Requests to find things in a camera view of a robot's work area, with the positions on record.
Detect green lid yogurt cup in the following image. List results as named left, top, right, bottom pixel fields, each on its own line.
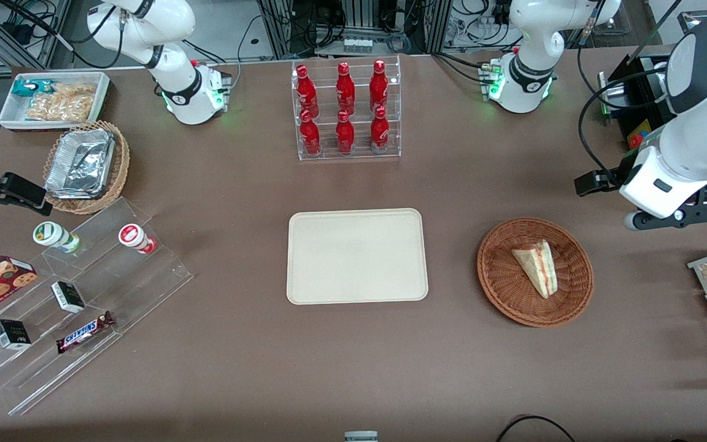
left=33, top=221, right=82, bottom=255

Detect red cola bottle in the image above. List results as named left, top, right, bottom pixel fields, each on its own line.
left=369, top=59, right=390, bottom=114
left=299, top=110, right=322, bottom=156
left=295, top=64, right=320, bottom=118
left=336, top=61, right=357, bottom=115
left=370, top=106, right=391, bottom=153
left=335, top=109, right=356, bottom=155

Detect Snickers chocolate bar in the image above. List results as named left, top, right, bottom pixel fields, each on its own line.
left=56, top=311, right=115, bottom=355

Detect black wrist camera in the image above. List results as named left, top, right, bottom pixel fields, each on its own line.
left=574, top=168, right=623, bottom=198

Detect aluminium frame rack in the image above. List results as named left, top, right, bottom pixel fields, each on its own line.
left=255, top=0, right=454, bottom=57

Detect brown wicker basket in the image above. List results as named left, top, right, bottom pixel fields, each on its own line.
left=477, top=217, right=595, bottom=328

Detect triangular sandwich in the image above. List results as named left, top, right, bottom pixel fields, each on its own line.
left=511, top=240, right=558, bottom=300

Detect aluminium foil container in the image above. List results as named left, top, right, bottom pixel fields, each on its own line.
left=44, top=128, right=117, bottom=201

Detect black camera cable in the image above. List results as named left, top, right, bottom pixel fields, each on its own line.
left=577, top=66, right=673, bottom=180

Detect black floor cable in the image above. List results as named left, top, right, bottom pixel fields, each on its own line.
left=494, top=415, right=578, bottom=442

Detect beige plastic tray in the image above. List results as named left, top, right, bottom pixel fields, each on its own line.
left=286, top=208, right=429, bottom=306

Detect black electronics box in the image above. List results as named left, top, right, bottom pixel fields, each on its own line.
left=598, top=53, right=674, bottom=150

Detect clear acrylic bottle rack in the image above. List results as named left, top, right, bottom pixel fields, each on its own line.
left=291, top=55, right=403, bottom=162

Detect light wicker basket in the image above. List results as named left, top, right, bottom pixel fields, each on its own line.
left=42, top=120, right=131, bottom=215

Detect teal snack packet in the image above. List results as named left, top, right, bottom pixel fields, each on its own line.
left=11, top=79, right=58, bottom=99

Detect small black carton box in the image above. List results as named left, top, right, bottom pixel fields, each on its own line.
left=51, top=281, right=86, bottom=315
left=0, top=319, right=33, bottom=351

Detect red lid yogurt cup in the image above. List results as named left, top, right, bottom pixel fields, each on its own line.
left=118, top=223, right=158, bottom=255

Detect clear acrylic stepped display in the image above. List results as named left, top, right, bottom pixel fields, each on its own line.
left=0, top=196, right=195, bottom=417

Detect clear bag of chips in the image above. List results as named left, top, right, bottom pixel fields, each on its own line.
left=25, top=82, right=98, bottom=123

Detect white rectangular bin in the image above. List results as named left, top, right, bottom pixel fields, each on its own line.
left=0, top=71, right=111, bottom=133

